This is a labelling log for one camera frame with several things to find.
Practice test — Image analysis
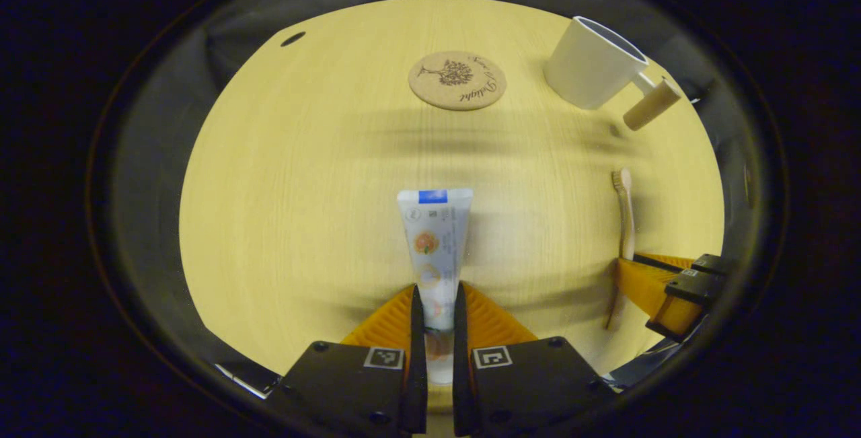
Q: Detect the white toothpaste tube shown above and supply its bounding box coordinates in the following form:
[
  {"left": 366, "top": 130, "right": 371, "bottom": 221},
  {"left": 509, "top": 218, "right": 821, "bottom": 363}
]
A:
[{"left": 397, "top": 188, "right": 474, "bottom": 386}]

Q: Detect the white cup with wooden handle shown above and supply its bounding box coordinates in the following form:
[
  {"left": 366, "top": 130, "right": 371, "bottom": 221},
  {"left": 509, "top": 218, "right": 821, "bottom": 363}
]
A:
[{"left": 544, "top": 15, "right": 682, "bottom": 132}]

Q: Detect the beige toothbrush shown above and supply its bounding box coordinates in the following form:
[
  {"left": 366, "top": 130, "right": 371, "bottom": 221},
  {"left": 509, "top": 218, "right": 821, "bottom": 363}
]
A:
[{"left": 605, "top": 168, "right": 636, "bottom": 331}]

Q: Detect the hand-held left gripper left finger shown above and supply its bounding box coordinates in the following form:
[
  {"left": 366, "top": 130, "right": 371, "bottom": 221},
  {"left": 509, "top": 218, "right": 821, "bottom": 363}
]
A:
[{"left": 269, "top": 283, "right": 429, "bottom": 438}]

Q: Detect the wooden desktop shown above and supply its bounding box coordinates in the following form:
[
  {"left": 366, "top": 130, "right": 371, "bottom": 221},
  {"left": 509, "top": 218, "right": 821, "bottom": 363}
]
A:
[{"left": 178, "top": 0, "right": 726, "bottom": 418}]

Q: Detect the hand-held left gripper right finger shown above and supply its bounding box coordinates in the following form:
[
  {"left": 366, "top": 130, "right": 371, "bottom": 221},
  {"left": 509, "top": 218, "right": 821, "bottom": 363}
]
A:
[{"left": 452, "top": 282, "right": 616, "bottom": 438}]

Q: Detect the round cork coaster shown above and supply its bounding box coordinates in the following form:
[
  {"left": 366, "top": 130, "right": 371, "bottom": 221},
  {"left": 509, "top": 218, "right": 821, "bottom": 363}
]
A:
[{"left": 408, "top": 51, "right": 507, "bottom": 111}]

